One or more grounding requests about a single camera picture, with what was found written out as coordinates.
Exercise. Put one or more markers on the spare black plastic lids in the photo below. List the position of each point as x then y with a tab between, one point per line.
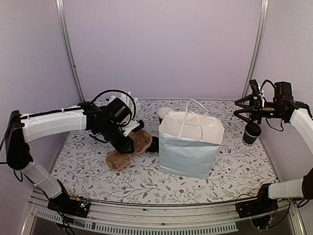
154	147

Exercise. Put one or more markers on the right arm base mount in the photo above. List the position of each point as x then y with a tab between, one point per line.
261	211

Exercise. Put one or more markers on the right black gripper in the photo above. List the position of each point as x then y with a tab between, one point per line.
256	109

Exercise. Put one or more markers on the black plastic cup lid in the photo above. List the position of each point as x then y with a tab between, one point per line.
253	129

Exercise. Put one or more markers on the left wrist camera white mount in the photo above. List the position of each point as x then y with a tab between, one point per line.
133	126

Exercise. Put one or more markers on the light blue paper bag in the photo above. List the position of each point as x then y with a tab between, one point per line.
189	142

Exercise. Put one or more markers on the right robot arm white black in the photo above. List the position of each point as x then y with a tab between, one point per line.
298	115

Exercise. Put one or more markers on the bundle of white wrapped straws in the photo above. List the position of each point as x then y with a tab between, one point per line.
129	101

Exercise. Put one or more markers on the brown cardboard cup carrier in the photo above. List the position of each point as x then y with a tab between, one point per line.
116	161

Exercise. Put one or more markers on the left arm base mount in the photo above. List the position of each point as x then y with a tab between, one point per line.
64	204

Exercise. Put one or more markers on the black paper coffee cup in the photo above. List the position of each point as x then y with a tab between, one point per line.
248	140

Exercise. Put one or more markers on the aluminium front rail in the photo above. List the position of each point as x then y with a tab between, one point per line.
110	218

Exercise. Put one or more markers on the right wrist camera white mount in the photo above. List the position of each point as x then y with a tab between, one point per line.
257	92

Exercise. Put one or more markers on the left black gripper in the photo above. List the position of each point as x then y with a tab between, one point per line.
122	148

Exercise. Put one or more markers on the floral patterned table mat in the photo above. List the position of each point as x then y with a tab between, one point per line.
237	172

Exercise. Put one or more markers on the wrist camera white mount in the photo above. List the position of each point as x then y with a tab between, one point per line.
257	92
133	126

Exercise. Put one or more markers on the aluminium frame post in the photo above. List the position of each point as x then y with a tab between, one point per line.
257	45
70	57

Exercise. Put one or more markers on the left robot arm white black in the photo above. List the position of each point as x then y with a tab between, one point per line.
110	114

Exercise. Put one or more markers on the right aluminium frame post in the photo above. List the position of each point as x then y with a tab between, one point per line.
257	45

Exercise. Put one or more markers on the left aluminium frame post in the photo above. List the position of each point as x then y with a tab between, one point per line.
70	57

